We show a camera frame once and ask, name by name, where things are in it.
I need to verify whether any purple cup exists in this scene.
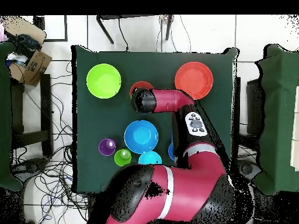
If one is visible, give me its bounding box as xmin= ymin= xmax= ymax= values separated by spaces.
xmin=98 ymin=138 xmax=117 ymax=156

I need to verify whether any green cup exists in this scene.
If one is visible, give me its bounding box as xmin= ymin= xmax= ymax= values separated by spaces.
xmin=113 ymin=148 xmax=132 ymax=167

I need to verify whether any large green bowl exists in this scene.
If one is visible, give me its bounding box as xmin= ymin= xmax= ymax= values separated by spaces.
xmin=86 ymin=63 xmax=122 ymax=99

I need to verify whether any black bench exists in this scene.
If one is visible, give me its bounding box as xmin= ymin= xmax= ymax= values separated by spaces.
xmin=10 ymin=73 xmax=54 ymax=158

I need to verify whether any large blue bowl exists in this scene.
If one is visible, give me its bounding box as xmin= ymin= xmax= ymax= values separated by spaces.
xmin=124 ymin=120 xmax=159 ymax=155

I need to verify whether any black square frame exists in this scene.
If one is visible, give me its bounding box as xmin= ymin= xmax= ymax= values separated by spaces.
xmin=33 ymin=15 xmax=68 ymax=43

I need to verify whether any small orange bowl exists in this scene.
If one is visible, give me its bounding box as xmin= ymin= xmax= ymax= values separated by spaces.
xmin=129 ymin=80 xmax=155 ymax=97

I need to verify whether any black box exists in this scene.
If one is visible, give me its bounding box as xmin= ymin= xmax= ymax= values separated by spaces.
xmin=246 ymin=78 xmax=266 ymax=136

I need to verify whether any dark green tablecloth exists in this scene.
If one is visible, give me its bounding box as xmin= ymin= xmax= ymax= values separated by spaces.
xmin=71 ymin=44 xmax=238 ymax=194

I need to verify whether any large orange bowl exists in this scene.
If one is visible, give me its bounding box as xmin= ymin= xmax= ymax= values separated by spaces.
xmin=174 ymin=61 xmax=214 ymax=101

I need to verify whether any black table frame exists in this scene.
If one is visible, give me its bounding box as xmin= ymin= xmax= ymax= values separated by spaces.
xmin=96 ymin=15 xmax=175 ymax=45

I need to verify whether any plain cardboard box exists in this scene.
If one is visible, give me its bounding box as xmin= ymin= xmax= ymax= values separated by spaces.
xmin=4 ymin=15 xmax=47 ymax=46

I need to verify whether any small turquoise bowl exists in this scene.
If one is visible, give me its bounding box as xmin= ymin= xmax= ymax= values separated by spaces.
xmin=138 ymin=150 xmax=162 ymax=166

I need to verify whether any green cloth covered table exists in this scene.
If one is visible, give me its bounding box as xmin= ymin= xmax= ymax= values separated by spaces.
xmin=253 ymin=43 xmax=299 ymax=196
xmin=0 ymin=41 xmax=24 ymax=191

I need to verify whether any dark blue bowl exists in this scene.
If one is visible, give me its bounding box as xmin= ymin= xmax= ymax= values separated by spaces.
xmin=168 ymin=142 xmax=175 ymax=162

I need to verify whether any grey pedestal leg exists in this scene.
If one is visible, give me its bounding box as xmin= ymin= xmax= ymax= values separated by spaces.
xmin=234 ymin=159 xmax=262 ymax=184
xmin=11 ymin=157 xmax=48 ymax=180

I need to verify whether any white board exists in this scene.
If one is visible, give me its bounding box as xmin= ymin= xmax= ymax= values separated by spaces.
xmin=290 ymin=85 xmax=299 ymax=172

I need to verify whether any printed cardboard box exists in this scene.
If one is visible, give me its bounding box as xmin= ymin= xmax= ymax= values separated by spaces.
xmin=9 ymin=49 xmax=53 ymax=88

